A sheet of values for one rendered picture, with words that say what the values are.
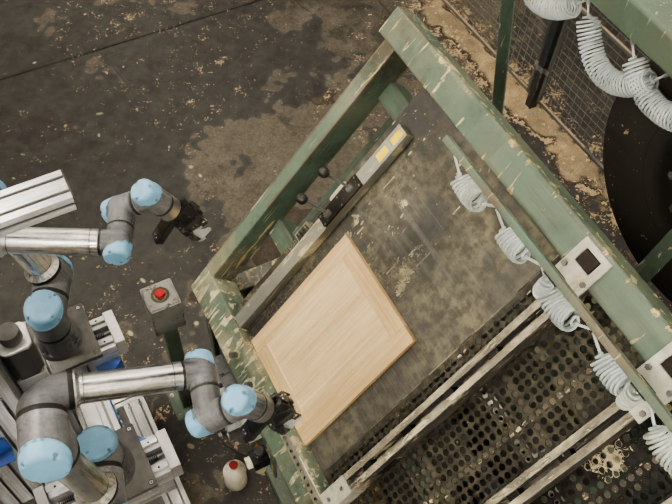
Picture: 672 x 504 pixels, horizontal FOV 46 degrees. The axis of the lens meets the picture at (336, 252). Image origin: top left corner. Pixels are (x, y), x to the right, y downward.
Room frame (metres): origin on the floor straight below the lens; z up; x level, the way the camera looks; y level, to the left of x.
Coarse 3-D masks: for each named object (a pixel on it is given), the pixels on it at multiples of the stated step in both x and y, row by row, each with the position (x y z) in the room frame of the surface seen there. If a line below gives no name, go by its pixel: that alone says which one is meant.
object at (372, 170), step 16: (400, 128) 1.73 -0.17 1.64; (384, 144) 1.71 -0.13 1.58; (400, 144) 1.69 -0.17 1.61; (368, 160) 1.69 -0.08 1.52; (384, 160) 1.66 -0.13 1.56; (368, 176) 1.64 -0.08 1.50; (320, 224) 1.58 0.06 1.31; (336, 224) 1.58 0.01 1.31; (304, 240) 1.56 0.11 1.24; (320, 240) 1.55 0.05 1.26; (288, 256) 1.54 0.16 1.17; (304, 256) 1.52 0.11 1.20; (288, 272) 1.49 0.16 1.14; (272, 288) 1.46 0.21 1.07; (256, 304) 1.44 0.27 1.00; (240, 320) 1.41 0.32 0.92
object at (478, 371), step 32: (576, 256) 1.15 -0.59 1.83; (544, 288) 1.03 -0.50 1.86; (576, 288) 1.08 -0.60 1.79; (544, 320) 1.06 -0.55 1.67; (480, 352) 1.04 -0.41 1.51; (512, 352) 1.02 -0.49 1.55; (448, 384) 0.99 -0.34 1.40; (480, 384) 0.98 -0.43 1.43; (416, 416) 0.93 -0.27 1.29; (448, 416) 0.94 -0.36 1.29; (384, 448) 0.89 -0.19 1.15; (352, 480) 0.83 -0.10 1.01
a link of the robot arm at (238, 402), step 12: (228, 396) 0.80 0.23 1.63; (240, 396) 0.80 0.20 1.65; (252, 396) 0.81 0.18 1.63; (264, 396) 0.84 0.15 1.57; (228, 408) 0.77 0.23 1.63; (240, 408) 0.77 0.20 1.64; (252, 408) 0.78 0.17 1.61; (264, 408) 0.80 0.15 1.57; (228, 420) 0.76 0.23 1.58; (240, 420) 0.77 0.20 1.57; (252, 420) 0.78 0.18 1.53
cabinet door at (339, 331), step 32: (352, 256) 1.46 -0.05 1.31; (320, 288) 1.41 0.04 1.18; (352, 288) 1.37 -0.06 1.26; (288, 320) 1.36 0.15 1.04; (320, 320) 1.32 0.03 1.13; (352, 320) 1.28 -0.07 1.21; (384, 320) 1.24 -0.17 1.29; (288, 352) 1.27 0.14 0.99; (320, 352) 1.23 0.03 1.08; (352, 352) 1.19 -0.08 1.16; (384, 352) 1.16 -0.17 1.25; (288, 384) 1.17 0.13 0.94; (320, 384) 1.14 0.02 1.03; (352, 384) 1.10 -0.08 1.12; (320, 416) 1.04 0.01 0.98
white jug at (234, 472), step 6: (228, 462) 1.16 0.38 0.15; (234, 462) 1.15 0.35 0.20; (240, 462) 1.17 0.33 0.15; (228, 468) 1.13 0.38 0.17; (234, 468) 1.12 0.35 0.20; (240, 468) 1.14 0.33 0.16; (228, 474) 1.11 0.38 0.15; (234, 474) 1.11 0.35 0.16; (240, 474) 1.11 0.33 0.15; (246, 474) 1.14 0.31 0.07; (228, 480) 1.09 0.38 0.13; (234, 480) 1.09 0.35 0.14; (240, 480) 1.10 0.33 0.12; (246, 480) 1.13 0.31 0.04; (228, 486) 1.10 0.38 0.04; (234, 486) 1.09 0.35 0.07; (240, 486) 1.10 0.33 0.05
